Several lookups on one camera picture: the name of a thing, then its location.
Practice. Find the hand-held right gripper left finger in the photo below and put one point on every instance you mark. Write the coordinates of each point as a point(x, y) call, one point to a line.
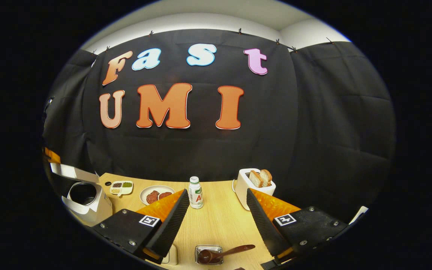
point(167, 228)

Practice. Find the metal chopstick holder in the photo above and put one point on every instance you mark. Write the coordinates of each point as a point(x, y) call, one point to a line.
point(218, 258)

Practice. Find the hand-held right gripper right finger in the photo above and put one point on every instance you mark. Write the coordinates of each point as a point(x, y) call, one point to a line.
point(266, 228)

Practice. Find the white toaster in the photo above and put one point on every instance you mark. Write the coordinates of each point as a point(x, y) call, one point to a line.
point(243, 187)

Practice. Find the divided white bean dish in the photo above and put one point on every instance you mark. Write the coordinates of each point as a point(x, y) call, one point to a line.
point(121, 188)

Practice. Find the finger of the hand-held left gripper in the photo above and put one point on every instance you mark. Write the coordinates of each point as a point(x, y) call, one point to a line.
point(52, 155)

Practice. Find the toast bread slice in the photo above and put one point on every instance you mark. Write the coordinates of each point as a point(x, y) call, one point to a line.
point(255, 179)
point(266, 175)

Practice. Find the brown wooden spoon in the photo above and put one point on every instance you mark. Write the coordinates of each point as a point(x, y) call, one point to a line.
point(231, 250)

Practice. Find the brown steak piece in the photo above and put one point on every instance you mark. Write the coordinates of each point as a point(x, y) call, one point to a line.
point(152, 197)
point(165, 195)

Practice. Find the clear plastic rice box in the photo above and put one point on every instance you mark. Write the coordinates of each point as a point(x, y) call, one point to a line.
point(172, 257)

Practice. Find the white rice cooker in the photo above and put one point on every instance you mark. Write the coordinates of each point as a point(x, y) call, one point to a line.
point(88, 206)

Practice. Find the white drink bottle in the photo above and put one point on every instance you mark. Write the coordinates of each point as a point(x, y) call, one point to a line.
point(195, 197)

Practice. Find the row of black cloth clips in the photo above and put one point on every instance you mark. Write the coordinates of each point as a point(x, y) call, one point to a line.
point(239, 30)

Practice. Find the black backdrop cloth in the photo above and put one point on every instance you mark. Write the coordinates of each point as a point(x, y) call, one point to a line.
point(216, 150)

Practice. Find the white round plate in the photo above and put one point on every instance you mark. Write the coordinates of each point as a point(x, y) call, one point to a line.
point(156, 188)

